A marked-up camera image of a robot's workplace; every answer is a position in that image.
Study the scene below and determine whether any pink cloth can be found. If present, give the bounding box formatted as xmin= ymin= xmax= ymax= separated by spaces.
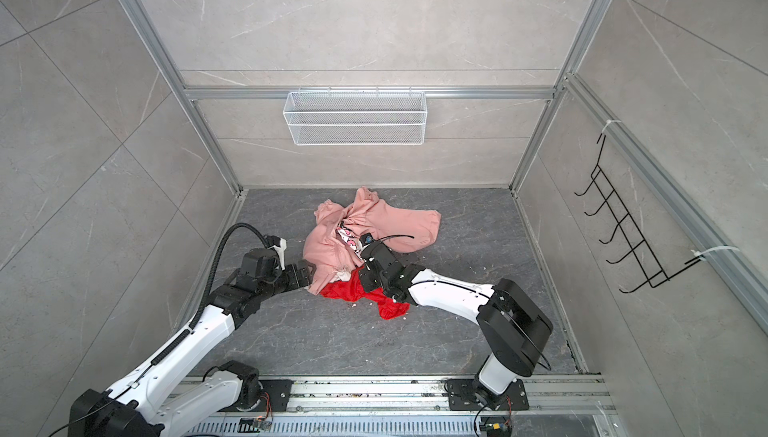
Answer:
xmin=303 ymin=187 xmax=442 ymax=295

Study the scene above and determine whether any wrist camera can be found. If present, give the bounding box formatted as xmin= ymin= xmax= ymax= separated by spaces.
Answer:
xmin=360 ymin=233 xmax=375 ymax=246
xmin=265 ymin=235 xmax=287 ymax=270

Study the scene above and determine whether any white wire mesh basket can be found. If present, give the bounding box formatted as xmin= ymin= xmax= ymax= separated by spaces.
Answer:
xmin=283 ymin=90 xmax=428 ymax=146

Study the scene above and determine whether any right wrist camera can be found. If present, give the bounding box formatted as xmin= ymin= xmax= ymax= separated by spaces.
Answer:
xmin=360 ymin=233 xmax=375 ymax=246

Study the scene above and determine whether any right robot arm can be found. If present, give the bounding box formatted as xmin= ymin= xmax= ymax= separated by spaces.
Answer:
xmin=360 ymin=234 xmax=553 ymax=409

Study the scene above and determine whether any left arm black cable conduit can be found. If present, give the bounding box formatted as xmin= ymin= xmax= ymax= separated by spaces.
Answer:
xmin=188 ymin=222 xmax=271 ymax=330

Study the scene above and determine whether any white patterned cloth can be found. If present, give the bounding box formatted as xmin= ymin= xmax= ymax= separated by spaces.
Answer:
xmin=336 ymin=224 xmax=363 ymax=257

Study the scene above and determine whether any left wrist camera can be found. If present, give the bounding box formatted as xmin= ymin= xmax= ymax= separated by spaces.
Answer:
xmin=265 ymin=235 xmax=287 ymax=270

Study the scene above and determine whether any red cloth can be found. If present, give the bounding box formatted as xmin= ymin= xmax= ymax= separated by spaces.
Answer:
xmin=320 ymin=267 xmax=410 ymax=320

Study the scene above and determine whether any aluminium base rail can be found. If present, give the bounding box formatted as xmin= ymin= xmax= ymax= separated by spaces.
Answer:
xmin=187 ymin=374 xmax=627 ymax=436

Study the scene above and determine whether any black wire hook rack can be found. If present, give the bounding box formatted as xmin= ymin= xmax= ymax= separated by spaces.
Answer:
xmin=574 ymin=134 xmax=739 ymax=295

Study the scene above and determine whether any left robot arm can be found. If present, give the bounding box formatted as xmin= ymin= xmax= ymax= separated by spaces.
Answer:
xmin=60 ymin=260 xmax=316 ymax=436

